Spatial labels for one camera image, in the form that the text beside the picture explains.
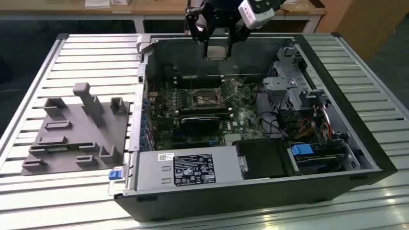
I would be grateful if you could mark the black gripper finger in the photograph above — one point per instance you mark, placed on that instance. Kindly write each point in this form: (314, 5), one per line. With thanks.
(198, 28)
(238, 33)

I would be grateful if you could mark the silver CPU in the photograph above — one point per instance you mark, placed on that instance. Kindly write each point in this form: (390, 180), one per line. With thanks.
(218, 52)

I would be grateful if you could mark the RAM slot with white clips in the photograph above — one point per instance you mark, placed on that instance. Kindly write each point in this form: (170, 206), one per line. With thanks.
(205, 76)
(205, 82)

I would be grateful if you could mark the CPU socket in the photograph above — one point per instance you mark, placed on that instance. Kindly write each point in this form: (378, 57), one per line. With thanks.
(206, 98)

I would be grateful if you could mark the long black RAM slot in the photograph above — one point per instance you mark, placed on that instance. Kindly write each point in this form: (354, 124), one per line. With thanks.
(205, 111)
(205, 115)

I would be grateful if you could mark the small white box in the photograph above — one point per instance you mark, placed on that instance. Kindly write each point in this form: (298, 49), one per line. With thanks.
(121, 2)

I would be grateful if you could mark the metal drive cage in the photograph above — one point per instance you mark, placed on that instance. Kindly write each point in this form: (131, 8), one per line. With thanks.
(289, 93)

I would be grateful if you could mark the green motherboard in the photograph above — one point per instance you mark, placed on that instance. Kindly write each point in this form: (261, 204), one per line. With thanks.
(246, 112)

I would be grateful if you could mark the black graphics card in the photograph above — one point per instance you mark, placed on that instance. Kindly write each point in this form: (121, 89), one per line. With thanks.
(199, 124)

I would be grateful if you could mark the wooden cabinet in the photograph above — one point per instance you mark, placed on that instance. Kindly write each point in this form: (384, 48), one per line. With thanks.
(367, 24)

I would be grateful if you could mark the wooden desk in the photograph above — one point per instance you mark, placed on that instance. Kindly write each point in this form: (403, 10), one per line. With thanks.
(65, 8)

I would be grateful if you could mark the silver chipset heatsink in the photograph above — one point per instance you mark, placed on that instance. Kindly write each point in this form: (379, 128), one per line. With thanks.
(234, 139)

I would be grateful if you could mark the hard disk in blue carrier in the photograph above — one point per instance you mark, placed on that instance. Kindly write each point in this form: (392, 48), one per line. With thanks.
(302, 149)

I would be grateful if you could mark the black drive bay box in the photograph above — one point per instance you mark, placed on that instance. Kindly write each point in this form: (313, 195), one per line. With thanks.
(266, 158)

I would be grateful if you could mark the grey parts rack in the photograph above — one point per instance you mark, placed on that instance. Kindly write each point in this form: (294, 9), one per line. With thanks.
(81, 134)

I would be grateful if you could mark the grey power supply unit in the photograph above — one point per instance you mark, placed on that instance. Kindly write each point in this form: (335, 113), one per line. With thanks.
(150, 172)

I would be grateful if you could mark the blue case latch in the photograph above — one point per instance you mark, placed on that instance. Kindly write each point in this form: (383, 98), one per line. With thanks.
(115, 174)

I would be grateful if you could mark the black PC case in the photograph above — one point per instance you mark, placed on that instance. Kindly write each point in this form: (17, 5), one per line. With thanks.
(225, 203)

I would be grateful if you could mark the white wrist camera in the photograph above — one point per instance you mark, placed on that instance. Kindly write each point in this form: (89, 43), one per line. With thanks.
(257, 16)

